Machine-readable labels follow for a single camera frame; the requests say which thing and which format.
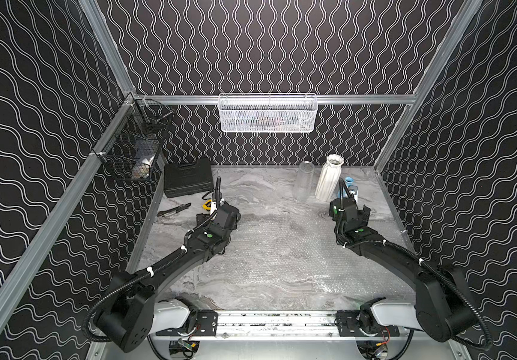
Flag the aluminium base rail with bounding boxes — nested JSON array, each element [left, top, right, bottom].
[[98, 309, 459, 341]]

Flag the yellow tape measure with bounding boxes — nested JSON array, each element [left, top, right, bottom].
[[202, 199, 217, 213]]

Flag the white mesh basket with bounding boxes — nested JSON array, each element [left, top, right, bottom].
[[217, 93, 318, 134]]

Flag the black plastic tool case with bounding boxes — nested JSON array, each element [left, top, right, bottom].
[[163, 157, 214, 198]]

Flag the white ribbed vase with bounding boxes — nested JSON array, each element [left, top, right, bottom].
[[315, 154, 344, 201]]

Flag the black utility knife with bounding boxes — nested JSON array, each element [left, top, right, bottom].
[[157, 202, 192, 218]]

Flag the black wire basket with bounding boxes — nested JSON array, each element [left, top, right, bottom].
[[97, 97, 176, 182]]

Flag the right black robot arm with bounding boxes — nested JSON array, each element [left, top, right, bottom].
[[328, 198, 492, 351]]

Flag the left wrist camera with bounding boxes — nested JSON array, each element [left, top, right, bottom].
[[208, 191, 222, 214]]

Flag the wrapped item in black basket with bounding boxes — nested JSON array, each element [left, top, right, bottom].
[[131, 137, 159, 180]]

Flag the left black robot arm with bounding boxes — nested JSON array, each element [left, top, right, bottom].
[[82, 204, 241, 353]]

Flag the light blue ribbed vase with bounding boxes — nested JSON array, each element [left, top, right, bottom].
[[343, 176, 356, 197]]

